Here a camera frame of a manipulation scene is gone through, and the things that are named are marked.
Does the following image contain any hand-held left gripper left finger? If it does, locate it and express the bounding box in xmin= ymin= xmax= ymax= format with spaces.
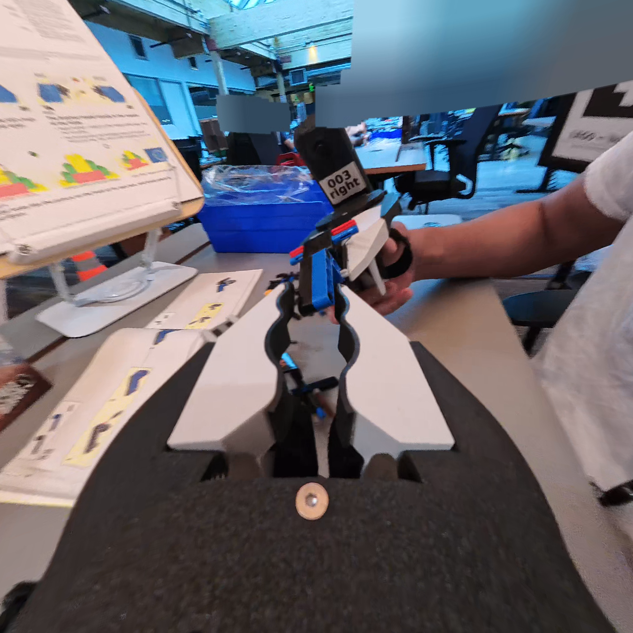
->
xmin=166 ymin=284 xmax=295 ymax=456

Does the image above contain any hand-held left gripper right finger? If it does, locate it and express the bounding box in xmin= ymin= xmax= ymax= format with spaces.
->
xmin=327 ymin=286 xmax=457 ymax=458

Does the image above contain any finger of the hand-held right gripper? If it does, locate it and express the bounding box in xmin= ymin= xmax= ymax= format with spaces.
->
xmin=356 ymin=258 xmax=388 ymax=296
xmin=344 ymin=219 xmax=392 ymax=279

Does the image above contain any black lego frame with axles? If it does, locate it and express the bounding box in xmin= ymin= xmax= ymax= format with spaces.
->
xmin=288 ymin=220 xmax=360 ymax=260

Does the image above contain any partly built lego truck chassis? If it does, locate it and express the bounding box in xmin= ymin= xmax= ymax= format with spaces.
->
xmin=279 ymin=353 xmax=342 ymax=421

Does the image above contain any lego set box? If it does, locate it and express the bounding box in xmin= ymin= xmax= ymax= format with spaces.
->
xmin=0 ymin=363 xmax=53 ymax=432

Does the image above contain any person's right hand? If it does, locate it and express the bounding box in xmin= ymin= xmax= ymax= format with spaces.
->
xmin=356 ymin=223 xmax=416 ymax=317

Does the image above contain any background wooden desk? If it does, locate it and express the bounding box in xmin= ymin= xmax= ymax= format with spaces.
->
xmin=353 ymin=143 xmax=428 ymax=176

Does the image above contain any clear plastic bag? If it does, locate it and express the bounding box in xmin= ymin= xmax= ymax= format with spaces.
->
xmin=202 ymin=165 xmax=319 ymax=204

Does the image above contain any black office chair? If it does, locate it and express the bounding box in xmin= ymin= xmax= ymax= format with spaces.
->
xmin=395 ymin=137 xmax=479 ymax=211

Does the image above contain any blue storage bin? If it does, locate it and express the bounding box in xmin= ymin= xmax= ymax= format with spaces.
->
xmin=198 ymin=166 xmax=343 ymax=254

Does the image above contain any open instruction booklet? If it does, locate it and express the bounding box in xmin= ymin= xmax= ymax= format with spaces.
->
xmin=0 ymin=268 xmax=264 ymax=506

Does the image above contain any white document stand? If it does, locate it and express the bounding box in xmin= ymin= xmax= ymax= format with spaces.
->
xmin=35 ymin=227 xmax=199 ymax=338

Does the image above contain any orange traffic cone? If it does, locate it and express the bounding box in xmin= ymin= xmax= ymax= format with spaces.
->
xmin=72 ymin=249 xmax=108 ymax=284

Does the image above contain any framed marker sign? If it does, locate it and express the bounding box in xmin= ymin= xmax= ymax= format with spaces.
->
xmin=538 ymin=81 xmax=633 ymax=172

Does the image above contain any laminated instruction sheet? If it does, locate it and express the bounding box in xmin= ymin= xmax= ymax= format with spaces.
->
xmin=0 ymin=0 xmax=197 ymax=258

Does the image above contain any black shoulder strap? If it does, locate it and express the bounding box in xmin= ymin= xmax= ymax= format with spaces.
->
xmin=598 ymin=479 xmax=633 ymax=507

